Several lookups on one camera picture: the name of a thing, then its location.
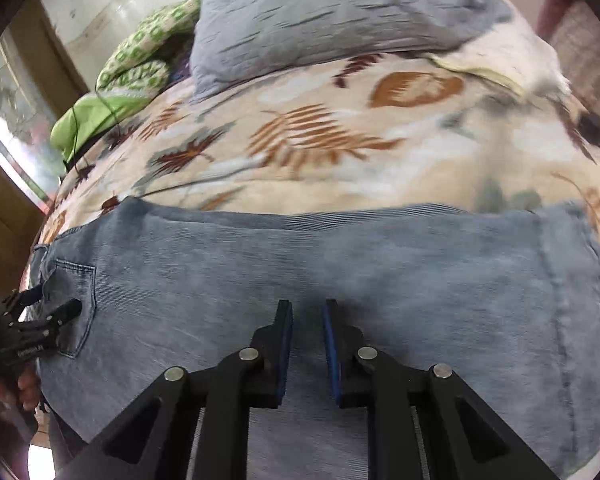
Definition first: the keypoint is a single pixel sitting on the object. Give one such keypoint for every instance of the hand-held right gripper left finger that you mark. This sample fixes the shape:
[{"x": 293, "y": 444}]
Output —
[{"x": 286, "y": 340}]

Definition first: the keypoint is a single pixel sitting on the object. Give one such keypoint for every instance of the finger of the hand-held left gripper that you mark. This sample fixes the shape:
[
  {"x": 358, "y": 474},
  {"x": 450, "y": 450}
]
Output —
[
  {"x": 25, "y": 297},
  {"x": 62, "y": 312}
]

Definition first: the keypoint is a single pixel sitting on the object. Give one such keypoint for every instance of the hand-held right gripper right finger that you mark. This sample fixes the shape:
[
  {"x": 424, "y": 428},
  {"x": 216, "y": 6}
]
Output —
[{"x": 330, "y": 345}]

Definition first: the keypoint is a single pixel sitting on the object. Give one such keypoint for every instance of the blue-grey denim pants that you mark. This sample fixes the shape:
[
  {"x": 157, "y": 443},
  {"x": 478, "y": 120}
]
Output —
[{"x": 380, "y": 270}]

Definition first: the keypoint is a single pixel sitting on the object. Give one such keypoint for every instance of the person's left hand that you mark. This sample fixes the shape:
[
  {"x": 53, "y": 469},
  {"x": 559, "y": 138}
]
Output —
[{"x": 27, "y": 390}]

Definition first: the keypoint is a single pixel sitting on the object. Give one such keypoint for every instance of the leaf-print beige blanket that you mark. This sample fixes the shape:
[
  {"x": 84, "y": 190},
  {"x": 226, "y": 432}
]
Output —
[{"x": 330, "y": 170}]

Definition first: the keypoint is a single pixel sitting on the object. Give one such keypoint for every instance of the plain green cloth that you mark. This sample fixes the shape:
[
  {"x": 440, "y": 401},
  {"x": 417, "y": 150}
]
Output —
[{"x": 87, "y": 115}]

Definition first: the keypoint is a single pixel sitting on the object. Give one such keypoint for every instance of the glass window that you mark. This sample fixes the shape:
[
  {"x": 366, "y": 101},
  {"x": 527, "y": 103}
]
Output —
[{"x": 10, "y": 95}]

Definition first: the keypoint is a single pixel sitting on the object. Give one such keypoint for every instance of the green patterned quilt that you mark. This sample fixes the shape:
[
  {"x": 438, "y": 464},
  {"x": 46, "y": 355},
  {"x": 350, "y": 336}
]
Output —
[{"x": 140, "y": 60}]

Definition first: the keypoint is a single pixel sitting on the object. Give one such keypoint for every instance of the grey pillow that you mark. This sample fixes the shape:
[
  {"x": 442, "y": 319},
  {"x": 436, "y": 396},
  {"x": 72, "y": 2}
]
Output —
[{"x": 330, "y": 15}]

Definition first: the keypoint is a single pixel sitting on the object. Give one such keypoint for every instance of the white bed sheet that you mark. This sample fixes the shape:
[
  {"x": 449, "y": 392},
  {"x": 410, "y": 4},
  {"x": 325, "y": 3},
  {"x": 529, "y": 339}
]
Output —
[{"x": 520, "y": 50}]

